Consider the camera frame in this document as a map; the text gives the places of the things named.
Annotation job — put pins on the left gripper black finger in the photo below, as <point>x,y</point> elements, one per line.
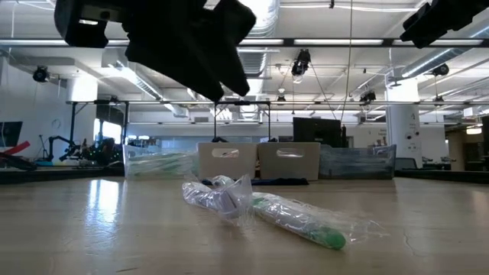
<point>237,72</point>
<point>191,72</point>

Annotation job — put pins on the green toothbrush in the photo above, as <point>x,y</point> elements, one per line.
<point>164,164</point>
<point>328,237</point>

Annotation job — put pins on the blue toothbrush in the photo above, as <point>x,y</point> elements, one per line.
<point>355,164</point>

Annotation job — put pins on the black background robot arm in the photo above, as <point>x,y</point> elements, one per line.
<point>103,151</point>
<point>57,142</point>

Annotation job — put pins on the clear plastic bin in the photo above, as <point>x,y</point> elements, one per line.
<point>160,164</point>

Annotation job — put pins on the white plastic bin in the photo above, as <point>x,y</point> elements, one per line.
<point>208,168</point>

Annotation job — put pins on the black monitor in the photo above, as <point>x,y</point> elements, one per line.
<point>317,131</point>

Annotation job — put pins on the grey plastic bin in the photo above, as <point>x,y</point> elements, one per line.
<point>271,168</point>

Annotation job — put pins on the white round pillar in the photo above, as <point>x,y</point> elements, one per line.
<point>403,126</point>

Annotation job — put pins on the dark smoked plastic bin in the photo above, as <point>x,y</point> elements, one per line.
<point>359,162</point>

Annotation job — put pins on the red object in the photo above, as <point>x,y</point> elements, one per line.
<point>19,148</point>

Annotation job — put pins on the corrugated silver ventilation duct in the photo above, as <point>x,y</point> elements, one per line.
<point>260,61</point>

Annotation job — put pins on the smooth silver ventilation duct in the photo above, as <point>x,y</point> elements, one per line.
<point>428,63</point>

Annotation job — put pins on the black background rig frame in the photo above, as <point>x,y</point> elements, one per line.
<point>72,130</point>
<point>215,122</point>

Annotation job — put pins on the white air duct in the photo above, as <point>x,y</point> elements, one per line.
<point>133,78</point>

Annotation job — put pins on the white wall clock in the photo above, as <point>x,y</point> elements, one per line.
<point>56,123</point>

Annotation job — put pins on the black wall screen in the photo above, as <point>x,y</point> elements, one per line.
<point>10,133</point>

